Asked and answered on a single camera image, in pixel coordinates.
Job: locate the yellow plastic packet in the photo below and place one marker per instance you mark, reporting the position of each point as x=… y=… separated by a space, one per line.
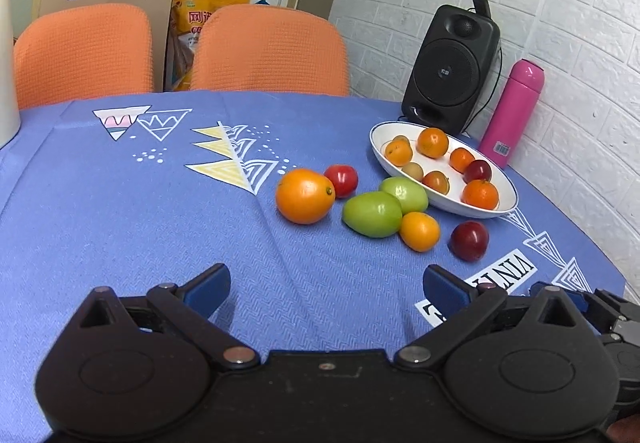
x=185 y=38

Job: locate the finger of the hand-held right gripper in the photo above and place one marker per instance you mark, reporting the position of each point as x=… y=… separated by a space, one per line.
x=600 y=308

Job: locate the red-orange plum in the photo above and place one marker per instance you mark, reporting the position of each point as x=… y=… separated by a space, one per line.
x=436 y=181

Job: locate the small smooth orange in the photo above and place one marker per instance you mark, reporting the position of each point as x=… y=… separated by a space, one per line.
x=399 y=153

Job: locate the small red tomato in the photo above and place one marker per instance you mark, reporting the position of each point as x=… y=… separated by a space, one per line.
x=342 y=179

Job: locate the pink bottle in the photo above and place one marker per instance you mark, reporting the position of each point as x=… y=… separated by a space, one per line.
x=512 y=113

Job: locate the small tangerine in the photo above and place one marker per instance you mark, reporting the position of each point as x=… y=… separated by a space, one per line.
x=461 y=159

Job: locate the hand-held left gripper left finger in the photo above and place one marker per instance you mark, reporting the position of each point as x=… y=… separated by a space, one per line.
x=207 y=287

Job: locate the green jujube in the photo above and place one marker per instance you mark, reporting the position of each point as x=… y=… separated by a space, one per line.
x=372 y=213
x=406 y=193

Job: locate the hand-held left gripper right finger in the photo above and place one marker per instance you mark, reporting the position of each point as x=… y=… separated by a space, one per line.
x=444 y=290

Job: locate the large orange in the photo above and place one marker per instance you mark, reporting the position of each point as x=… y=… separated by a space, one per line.
x=433 y=142
x=305 y=195

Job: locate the white thermos jug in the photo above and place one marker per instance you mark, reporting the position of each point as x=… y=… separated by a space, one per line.
x=6 y=73

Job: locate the black speaker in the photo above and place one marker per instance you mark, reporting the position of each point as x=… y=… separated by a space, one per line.
x=450 y=68

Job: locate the bumpy mandarin orange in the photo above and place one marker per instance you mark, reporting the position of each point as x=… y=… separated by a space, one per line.
x=480 y=194

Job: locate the dark red plum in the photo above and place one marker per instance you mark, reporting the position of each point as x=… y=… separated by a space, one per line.
x=470 y=240
x=479 y=170

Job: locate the blue printed tablecloth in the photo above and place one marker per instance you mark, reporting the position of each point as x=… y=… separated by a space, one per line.
x=125 y=223

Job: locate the brown paper bag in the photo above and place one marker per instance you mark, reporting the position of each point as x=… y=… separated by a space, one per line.
x=155 y=3

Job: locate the yellow-orange citrus fruit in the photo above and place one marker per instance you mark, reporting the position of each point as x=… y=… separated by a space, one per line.
x=420 y=231

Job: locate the orange chair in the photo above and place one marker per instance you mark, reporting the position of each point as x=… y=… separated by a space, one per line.
x=85 y=58
x=270 y=50

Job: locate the white plate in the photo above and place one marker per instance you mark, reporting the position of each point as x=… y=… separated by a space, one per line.
x=450 y=204

